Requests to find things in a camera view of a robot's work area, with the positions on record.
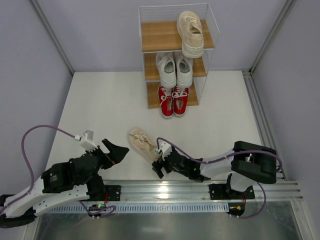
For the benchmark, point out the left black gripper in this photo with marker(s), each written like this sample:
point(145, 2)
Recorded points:
point(104, 156)

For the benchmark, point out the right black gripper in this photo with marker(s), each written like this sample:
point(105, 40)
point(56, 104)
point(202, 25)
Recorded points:
point(164, 165)

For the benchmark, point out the beige sneaker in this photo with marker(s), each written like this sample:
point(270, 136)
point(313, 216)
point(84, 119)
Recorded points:
point(143, 145)
point(189, 28)

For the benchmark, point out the red canvas sneaker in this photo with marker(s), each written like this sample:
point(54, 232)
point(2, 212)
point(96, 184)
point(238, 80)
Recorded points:
point(180, 99)
point(166, 101)

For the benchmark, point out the white sneaker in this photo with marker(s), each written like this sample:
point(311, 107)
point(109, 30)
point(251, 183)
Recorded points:
point(184, 70)
point(166, 67)

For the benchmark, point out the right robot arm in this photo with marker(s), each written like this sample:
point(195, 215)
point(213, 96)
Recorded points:
point(243, 166)

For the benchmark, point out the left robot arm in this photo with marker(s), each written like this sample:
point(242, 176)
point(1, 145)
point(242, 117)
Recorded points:
point(74, 180)

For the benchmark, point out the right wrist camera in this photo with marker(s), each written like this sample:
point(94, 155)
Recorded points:
point(164, 149)

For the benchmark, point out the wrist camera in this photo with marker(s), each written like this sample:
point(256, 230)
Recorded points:
point(86, 141)
point(164, 149)

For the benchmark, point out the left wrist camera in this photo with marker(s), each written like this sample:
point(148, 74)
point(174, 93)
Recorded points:
point(86, 141)

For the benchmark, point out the aluminium mounting rail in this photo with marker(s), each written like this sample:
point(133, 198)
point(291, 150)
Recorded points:
point(188, 191)

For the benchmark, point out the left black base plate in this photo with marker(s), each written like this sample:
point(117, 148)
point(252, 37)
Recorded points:
point(111, 193)

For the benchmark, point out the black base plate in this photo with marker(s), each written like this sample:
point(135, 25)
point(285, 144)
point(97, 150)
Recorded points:
point(223, 191)
point(111, 193)

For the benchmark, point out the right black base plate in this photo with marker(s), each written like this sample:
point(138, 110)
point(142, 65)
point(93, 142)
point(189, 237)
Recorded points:
point(223, 191)

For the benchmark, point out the white slotted cable duct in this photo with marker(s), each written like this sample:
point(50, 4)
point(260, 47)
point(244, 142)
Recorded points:
point(169, 207)

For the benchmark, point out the right aluminium frame rail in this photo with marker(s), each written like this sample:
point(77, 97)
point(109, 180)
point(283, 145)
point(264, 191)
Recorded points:
point(262, 124)

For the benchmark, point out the white wire shoe shelf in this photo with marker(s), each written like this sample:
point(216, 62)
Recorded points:
point(159, 34)

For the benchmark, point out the left corner aluminium post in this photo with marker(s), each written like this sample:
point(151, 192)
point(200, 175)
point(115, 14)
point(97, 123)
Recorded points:
point(51, 34)

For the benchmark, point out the corner aluminium post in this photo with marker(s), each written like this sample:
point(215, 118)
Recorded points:
point(51, 34)
point(276, 26)

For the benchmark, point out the right corner aluminium post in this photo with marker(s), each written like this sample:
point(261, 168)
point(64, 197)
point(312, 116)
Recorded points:
point(276, 26)

